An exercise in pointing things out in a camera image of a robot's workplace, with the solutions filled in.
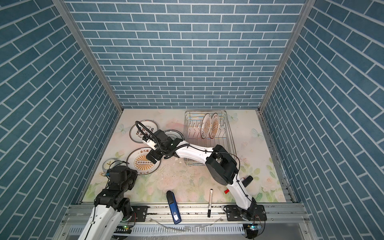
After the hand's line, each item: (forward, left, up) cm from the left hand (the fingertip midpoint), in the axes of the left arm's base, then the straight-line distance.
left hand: (139, 168), depth 84 cm
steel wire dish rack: (+22, -30, +4) cm, 38 cm away
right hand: (+9, -6, +6) cm, 12 cm away
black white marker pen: (-21, -39, -3) cm, 44 cm away
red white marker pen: (-12, -49, -3) cm, 51 cm away
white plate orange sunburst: (+6, +3, -2) cm, 6 cm away
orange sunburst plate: (+27, -45, +5) cm, 53 cm away
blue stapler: (-20, -21, 0) cm, 29 cm away
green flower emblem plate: (+26, -17, -2) cm, 31 cm away
